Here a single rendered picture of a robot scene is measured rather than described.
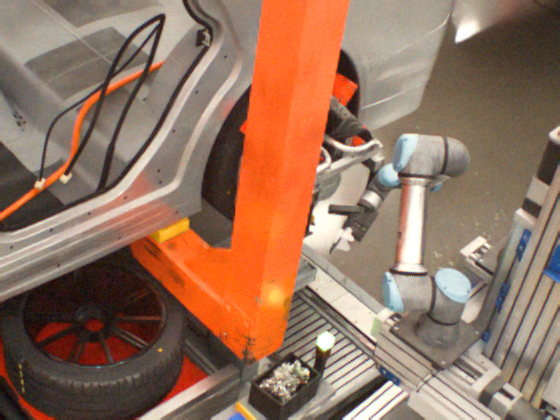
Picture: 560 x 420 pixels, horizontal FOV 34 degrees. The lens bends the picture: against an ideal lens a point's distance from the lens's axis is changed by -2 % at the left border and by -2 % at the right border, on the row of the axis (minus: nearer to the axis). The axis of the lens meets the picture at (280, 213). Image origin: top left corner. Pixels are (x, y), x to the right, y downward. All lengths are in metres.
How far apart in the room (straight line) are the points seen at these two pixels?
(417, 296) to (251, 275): 0.52
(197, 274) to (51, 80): 0.94
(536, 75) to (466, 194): 1.53
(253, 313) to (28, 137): 1.18
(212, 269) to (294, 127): 0.77
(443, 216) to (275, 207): 2.21
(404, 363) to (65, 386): 1.12
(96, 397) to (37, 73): 1.25
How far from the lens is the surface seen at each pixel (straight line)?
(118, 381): 3.13
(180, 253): 3.30
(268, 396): 3.05
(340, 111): 3.48
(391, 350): 3.10
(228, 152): 3.28
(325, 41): 2.44
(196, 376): 3.45
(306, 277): 4.05
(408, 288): 2.81
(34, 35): 3.81
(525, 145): 5.53
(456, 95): 5.79
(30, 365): 3.18
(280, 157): 2.57
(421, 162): 2.78
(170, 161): 3.14
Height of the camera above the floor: 2.93
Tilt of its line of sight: 40 degrees down
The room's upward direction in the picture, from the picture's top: 10 degrees clockwise
